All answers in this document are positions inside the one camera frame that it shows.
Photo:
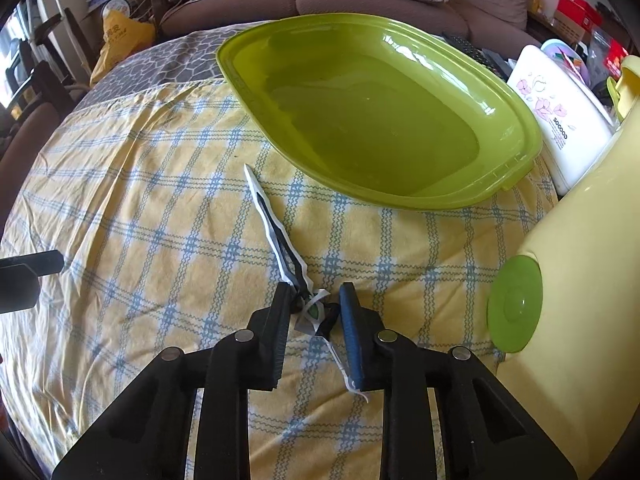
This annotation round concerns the yellow plastic storage box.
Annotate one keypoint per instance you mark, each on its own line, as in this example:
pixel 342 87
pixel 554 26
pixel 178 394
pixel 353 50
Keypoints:
pixel 590 285

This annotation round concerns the white toy sword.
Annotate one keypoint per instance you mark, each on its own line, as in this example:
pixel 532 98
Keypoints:
pixel 266 217

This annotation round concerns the white floral box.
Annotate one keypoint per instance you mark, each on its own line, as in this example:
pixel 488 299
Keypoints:
pixel 555 120

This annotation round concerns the black keyboard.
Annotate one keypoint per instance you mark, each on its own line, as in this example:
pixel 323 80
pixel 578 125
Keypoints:
pixel 470 52

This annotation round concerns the yellow plastic bag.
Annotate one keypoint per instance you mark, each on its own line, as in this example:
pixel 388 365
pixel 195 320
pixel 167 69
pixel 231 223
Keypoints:
pixel 120 45

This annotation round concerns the round white disc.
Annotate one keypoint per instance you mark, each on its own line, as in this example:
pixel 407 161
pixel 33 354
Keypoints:
pixel 115 10

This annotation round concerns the red cardboard box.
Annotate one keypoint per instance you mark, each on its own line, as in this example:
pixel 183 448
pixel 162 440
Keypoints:
pixel 577 12

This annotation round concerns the brown chair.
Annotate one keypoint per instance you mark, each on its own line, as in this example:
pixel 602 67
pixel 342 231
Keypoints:
pixel 25 130

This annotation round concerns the green plastic basin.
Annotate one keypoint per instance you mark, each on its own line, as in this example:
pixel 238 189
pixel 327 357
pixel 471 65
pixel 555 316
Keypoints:
pixel 375 110

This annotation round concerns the grey patterned cloth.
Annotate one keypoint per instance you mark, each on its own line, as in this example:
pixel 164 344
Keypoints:
pixel 165 60

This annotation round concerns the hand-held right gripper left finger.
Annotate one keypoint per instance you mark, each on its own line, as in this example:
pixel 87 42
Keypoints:
pixel 270 345

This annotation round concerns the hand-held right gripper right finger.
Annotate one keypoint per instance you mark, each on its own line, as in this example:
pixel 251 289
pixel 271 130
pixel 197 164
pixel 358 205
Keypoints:
pixel 352 340

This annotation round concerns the white pipe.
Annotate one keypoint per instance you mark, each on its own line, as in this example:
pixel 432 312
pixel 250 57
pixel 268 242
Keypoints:
pixel 65 10

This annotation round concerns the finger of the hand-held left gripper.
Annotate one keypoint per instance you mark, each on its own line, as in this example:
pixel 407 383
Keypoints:
pixel 17 290
pixel 40 262

